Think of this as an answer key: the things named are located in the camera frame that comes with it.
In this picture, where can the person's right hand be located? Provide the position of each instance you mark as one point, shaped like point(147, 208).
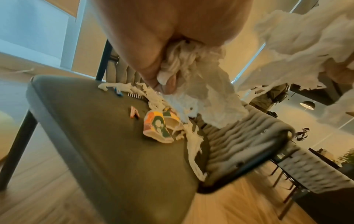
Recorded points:
point(340, 73)

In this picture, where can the grey chair with woven back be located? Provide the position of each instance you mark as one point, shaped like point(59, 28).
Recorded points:
point(110, 142)

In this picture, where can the small pink wrapper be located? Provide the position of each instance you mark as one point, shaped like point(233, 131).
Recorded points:
point(134, 112)

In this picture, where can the large torn white tissue paper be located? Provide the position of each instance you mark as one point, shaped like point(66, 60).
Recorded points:
point(298, 39)

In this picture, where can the dark chair with woven back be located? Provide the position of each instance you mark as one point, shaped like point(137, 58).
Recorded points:
point(309, 170)

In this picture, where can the beige roller blind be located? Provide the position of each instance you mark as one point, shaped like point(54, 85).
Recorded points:
point(70, 7)

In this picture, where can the small striped wrapper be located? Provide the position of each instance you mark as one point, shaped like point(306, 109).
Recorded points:
point(135, 95)

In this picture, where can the black pendant lamp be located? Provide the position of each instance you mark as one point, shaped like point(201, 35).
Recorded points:
point(307, 105)

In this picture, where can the person's left hand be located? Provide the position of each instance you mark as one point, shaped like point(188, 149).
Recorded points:
point(171, 19)

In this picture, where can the torn white tissue strip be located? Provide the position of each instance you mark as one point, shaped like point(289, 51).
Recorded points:
point(195, 148)
point(130, 87)

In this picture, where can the dark table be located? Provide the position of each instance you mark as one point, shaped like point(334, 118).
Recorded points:
point(318, 91)

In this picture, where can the crumpled colourful paper cup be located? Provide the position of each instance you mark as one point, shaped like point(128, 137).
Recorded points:
point(159, 125)

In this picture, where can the small blue wrapper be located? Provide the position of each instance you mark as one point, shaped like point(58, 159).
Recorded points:
point(118, 91)

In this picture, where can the green potted plant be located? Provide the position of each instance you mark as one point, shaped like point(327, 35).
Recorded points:
point(347, 157)

